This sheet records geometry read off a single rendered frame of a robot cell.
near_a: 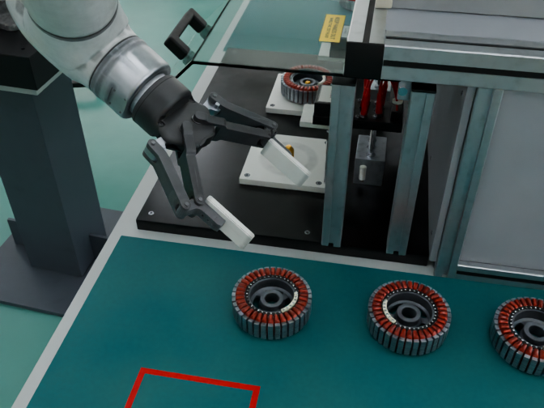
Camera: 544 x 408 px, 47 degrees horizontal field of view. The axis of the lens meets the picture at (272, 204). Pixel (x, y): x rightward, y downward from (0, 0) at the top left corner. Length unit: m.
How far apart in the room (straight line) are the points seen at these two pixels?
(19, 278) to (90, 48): 1.42
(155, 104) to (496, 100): 0.41
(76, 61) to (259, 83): 0.68
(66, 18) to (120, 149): 1.93
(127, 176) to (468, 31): 1.81
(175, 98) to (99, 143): 1.92
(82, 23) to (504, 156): 0.54
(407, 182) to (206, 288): 0.33
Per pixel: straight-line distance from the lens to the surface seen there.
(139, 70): 0.77
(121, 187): 2.41
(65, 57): 0.79
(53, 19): 0.72
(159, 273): 0.98
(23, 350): 1.94
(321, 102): 1.03
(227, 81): 1.41
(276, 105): 1.30
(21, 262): 2.18
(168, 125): 0.77
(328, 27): 0.93
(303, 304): 0.87
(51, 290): 2.05
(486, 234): 0.95
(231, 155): 1.17
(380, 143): 1.12
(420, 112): 0.84
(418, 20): 0.85
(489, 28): 0.85
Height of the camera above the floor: 1.44
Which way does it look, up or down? 39 degrees down
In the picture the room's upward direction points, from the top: straight up
